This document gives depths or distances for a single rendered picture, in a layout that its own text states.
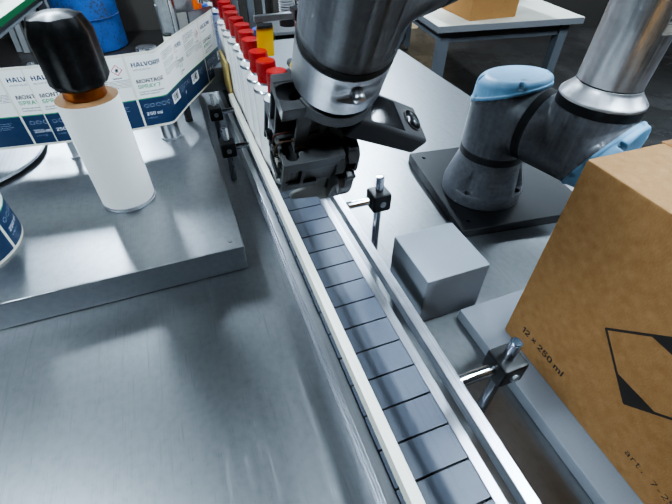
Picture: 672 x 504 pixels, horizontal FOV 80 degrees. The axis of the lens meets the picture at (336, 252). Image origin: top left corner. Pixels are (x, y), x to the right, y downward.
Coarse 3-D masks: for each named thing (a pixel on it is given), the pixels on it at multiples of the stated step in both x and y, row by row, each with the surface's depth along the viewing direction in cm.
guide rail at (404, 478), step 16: (240, 112) 92; (256, 144) 81; (256, 160) 79; (272, 192) 69; (288, 224) 63; (304, 256) 58; (320, 288) 53; (320, 304) 52; (336, 320) 49; (336, 336) 48; (352, 352) 46; (352, 368) 45; (368, 384) 43; (368, 400) 42; (368, 416) 42; (384, 416) 41; (384, 432) 40; (384, 448) 39; (400, 464) 38; (400, 480) 37; (416, 496) 36
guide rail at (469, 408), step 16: (336, 208) 60; (352, 224) 55; (368, 240) 53; (368, 256) 52; (384, 272) 49; (400, 288) 47; (400, 304) 45; (416, 320) 44; (416, 336) 43; (432, 336) 42; (432, 352) 41; (448, 368) 40; (448, 384) 39; (464, 400) 37; (464, 416) 37; (480, 416) 36; (480, 432) 35; (496, 448) 34; (496, 464) 34; (512, 464) 33; (512, 480) 32; (528, 496) 31
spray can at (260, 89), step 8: (256, 64) 67; (264, 64) 66; (272, 64) 67; (264, 72) 67; (264, 80) 68; (256, 88) 69; (264, 88) 69; (256, 96) 70; (256, 104) 71; (264, 144) 76; (264, 152) 77; (264, 160) 79
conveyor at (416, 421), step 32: (288, 192) 75; (320, 224) 68; (320, 256) 63; (352, 288) 58; (352, 320) 54; (384, 320) 54; (384, 352) 50; (352, 384) 47; (384, 384) 47; (416, 384) 47; (416, 416) 44; (416, 448) 42; (448, 448) 42; (416, 480) 40; (448, 480) 40; (480, 480) 40
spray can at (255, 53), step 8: (256, 48) 72; (256, 56) 70; (264, 56) 71; (256, 72) 72; (248, 80) 73; (256, 80) 72; (248, 88) 74; (256, 112) 76; (256, 120) 78; (256, 128) 79; (256, 136) 80
